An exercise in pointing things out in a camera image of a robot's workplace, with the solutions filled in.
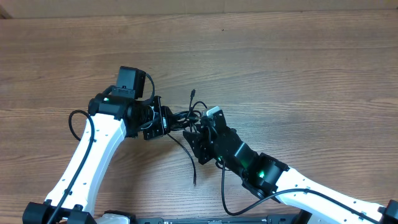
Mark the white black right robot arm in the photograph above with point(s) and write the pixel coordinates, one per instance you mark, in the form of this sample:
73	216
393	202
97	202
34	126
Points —
267	178

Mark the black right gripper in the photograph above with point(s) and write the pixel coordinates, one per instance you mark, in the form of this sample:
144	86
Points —
200	144

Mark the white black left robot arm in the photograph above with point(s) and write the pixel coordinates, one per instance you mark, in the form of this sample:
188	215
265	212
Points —
113	115

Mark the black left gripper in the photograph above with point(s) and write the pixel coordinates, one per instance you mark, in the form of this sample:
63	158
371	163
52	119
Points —
163	124

